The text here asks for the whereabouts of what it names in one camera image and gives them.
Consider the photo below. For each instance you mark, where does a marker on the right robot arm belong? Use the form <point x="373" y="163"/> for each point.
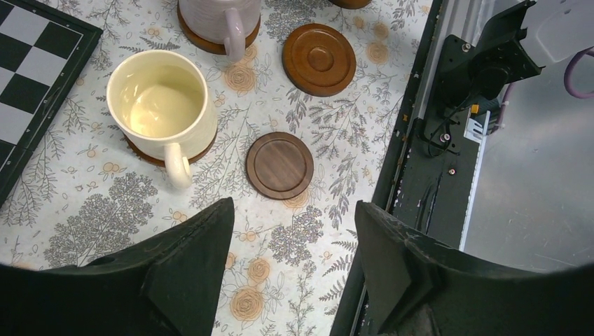
<point x="515" y="44"/>

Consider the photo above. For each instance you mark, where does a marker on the black white chessboard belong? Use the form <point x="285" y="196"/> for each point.
<point x="43" y="52"/>

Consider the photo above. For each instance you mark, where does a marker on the lilac mug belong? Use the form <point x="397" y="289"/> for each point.
<point x="223" y="22"/>

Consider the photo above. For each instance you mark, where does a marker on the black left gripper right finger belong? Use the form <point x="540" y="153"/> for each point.
<point x="417" y="285"/>

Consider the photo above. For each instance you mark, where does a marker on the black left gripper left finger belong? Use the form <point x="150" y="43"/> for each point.
<point x="168" y="284"/>

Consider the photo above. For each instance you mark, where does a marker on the brown wooden coaster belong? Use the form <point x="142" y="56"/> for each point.
<point x="161" y="163"/>
<point x="208" y="46"/>
<point x="318" y="60"/>
<point x="351" y="4"/>

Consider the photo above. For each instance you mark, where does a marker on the dark walnut coaster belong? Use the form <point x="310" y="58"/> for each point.
<point x="279" y="166"/>

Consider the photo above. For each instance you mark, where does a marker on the floral tablecloth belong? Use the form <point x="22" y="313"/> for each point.
<point x="85" y="194"/>

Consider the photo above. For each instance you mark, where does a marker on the cream yellow mug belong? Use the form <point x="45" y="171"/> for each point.
<point x="160" y="101"/>

